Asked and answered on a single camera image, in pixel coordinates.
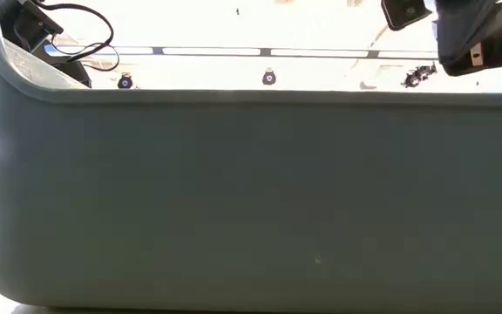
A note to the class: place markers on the small black distant object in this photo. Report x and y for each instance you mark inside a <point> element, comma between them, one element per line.
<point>416,76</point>

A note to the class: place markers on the dark grey plastic bin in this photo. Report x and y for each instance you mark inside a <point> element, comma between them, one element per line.
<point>251,196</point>

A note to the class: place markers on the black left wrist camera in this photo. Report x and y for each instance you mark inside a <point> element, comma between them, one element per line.
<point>72,70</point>

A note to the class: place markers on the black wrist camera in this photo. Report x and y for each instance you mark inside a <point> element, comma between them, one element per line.
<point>403,13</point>
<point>72,70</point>

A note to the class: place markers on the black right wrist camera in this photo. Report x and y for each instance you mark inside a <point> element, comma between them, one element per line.
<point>403,13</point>

